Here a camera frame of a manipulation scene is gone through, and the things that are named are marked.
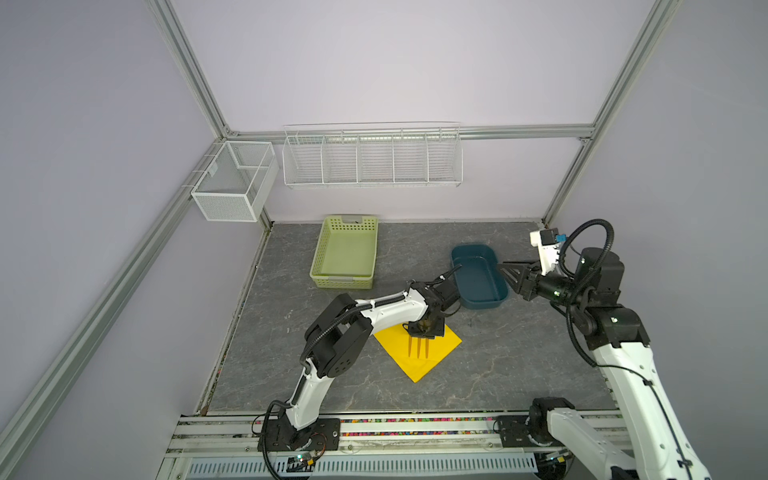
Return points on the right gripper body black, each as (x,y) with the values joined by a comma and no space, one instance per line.
(553,289)

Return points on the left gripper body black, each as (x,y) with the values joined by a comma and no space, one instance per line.
(427,330)

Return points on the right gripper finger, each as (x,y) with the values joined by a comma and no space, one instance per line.
(513,278)
(517,266)

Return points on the yellow paper napkin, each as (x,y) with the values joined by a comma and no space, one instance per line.
(394,340)

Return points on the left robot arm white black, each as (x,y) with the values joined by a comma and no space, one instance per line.
(334,342)

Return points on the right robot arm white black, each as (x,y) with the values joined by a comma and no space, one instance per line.
(580,276)

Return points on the dark teal plastic bin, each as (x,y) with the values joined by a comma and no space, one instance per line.
(480,285)

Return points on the green perforated plastic basket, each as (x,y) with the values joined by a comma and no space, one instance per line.
(346,252)

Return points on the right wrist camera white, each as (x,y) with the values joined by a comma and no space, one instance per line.
(549,243)

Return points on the white wire shelf rack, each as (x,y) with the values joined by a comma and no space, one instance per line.
(384,154)

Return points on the white mesh wall basket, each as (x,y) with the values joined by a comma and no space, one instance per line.
(236,183)

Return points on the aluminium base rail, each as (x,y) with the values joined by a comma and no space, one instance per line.
(419,446)

